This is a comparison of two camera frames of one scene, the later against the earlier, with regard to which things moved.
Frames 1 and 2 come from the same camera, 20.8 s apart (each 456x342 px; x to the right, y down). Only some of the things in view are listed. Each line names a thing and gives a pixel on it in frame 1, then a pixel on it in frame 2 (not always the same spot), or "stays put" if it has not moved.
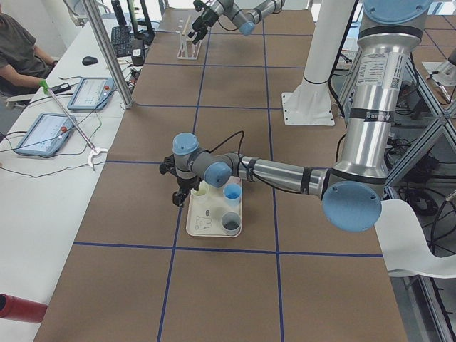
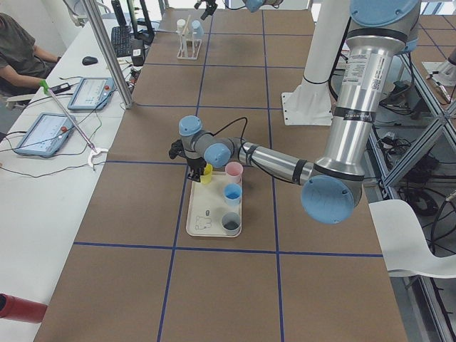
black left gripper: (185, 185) → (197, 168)
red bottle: (17, 308) stays put
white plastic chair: (404, 246) stays put
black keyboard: (122, 40) stays put
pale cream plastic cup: (200, 197) → (180, 25)
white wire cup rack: (188, 50) stays put
